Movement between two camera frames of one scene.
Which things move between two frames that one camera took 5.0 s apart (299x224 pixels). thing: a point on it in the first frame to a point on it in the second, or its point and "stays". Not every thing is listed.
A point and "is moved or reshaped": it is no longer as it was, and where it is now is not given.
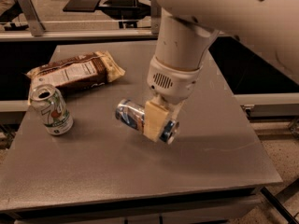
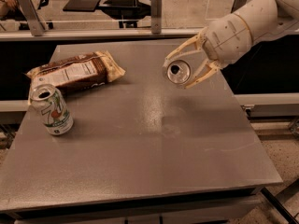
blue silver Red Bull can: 133,115 is moved or reshaped
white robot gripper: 173,82 to 228,38
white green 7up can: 52,108 stays
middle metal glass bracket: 155,15 stays
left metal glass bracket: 36,27 stays
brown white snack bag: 76,71 stays
